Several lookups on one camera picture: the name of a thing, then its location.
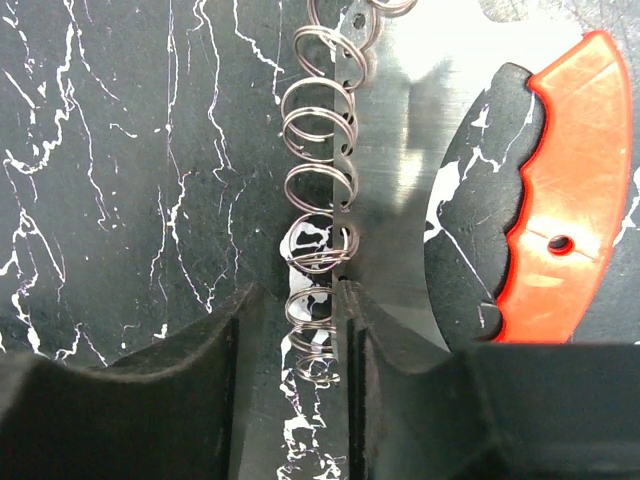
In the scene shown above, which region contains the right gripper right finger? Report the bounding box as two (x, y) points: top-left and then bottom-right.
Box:
(337, 281), (639, 479)

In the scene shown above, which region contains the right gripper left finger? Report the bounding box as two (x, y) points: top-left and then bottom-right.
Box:
(1, 284), (260, 479)

